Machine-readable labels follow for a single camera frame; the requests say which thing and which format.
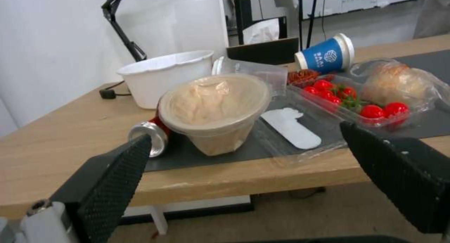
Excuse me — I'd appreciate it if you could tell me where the black tripod stand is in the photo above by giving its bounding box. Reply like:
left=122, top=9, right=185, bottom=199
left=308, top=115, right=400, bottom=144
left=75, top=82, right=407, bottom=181
left=297, top=0, right=330, bottom=50

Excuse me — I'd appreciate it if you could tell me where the dark grey table mat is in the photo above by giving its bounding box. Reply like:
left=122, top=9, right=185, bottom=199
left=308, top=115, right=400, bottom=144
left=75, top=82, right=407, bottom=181
left=144, top=50, right=450, bottom=172

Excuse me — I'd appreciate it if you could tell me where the red soda can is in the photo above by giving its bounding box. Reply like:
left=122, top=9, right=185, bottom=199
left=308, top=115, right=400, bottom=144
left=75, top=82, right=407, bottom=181
left=127, top=116, right=173, bottom=158

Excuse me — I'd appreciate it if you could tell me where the blue paper coffee cup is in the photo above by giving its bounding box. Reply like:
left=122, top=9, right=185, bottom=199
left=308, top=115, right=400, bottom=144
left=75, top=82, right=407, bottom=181
left=294, top=33, right=355, bottom=71

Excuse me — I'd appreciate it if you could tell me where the brown paper bowl with lid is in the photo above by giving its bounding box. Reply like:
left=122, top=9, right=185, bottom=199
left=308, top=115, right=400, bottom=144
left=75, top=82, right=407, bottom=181
left=157, top=73, right=271, bottom=157

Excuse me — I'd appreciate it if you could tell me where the black power cable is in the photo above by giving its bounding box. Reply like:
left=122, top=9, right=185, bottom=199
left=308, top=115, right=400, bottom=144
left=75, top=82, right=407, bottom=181
left=99, top=81, right=131, bottom=99

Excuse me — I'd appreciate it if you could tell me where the white paper bowl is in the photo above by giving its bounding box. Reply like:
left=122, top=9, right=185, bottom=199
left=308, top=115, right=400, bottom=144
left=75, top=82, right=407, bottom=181
left=116, top=50, right=215, bottom=110

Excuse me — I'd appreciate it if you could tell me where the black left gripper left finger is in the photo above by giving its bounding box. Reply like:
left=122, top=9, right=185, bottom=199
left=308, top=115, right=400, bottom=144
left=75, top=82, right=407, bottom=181
left=0, top=134, right=153, bottom=243

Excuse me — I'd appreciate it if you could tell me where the dried red snack pile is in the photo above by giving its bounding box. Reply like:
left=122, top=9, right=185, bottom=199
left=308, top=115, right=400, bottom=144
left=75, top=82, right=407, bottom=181
left=286, top=69, right=321, bottom=85

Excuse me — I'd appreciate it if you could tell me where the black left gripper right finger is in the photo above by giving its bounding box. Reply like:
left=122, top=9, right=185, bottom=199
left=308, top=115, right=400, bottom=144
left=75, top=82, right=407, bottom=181
left=339, top=121, right=450, bottom=235

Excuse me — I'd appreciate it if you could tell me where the clear plastic cup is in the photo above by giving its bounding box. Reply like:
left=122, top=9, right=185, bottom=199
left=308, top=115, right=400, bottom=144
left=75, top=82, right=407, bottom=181
left=211, top=56, right=288, bottom=96

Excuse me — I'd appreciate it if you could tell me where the black office chair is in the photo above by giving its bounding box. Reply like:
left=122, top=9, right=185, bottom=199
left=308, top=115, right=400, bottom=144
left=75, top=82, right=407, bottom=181
left=226, top=0, right=300, bottom=65

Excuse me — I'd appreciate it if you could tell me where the white table leg frame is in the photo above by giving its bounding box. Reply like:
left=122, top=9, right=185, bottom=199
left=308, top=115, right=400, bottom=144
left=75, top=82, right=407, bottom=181
left=121, top=195, right=256, bottom=236

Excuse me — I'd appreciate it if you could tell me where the clear plastic clamshell tray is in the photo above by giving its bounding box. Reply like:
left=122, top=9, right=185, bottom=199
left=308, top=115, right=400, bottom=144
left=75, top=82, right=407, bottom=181
left=251, top=73, right=412, bottom=167

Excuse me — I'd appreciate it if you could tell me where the bread in plastic bag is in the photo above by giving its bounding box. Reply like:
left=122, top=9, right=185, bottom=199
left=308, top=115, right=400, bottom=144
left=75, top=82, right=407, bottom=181
left=349, top=58, right=450, bottom=122

